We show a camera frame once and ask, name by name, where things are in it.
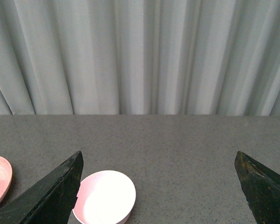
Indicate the grey-white curtain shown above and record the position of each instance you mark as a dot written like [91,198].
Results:
[140,57]

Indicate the pink bowl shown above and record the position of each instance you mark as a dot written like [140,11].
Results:
[105,197]

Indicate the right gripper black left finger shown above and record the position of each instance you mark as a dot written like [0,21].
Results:
[51,199]

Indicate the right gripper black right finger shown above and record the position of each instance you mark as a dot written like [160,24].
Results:
[261,187]

